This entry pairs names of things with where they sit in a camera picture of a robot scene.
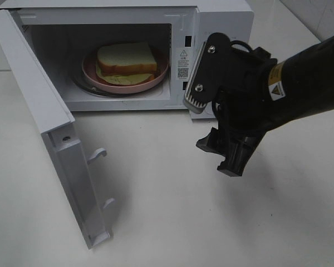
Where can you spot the sandwich with white bread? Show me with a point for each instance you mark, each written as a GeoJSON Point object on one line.
{"type": "Point", "coordinates": [126, 59]}

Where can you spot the white microwave oven body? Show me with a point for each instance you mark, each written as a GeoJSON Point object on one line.
{"type": "Point", "coordinates": [62, 33]}

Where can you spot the pink round plate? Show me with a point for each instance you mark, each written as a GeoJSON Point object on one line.
{"type": "Point", "coordinates": [119, 84]}

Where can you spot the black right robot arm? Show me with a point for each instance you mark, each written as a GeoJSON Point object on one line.
{"type": "Point", "coordinates": [300, 86]}

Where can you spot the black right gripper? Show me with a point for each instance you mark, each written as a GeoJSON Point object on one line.
{"type": "Point", "coordinates": [242, 101]}

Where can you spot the white microwave door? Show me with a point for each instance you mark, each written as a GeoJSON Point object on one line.
{"type": "Point", "coordinates": [56, 126]}

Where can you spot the glass microwave turntable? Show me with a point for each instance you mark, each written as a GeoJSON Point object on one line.
{"type": "Point", "coordinates": [83, 83]}

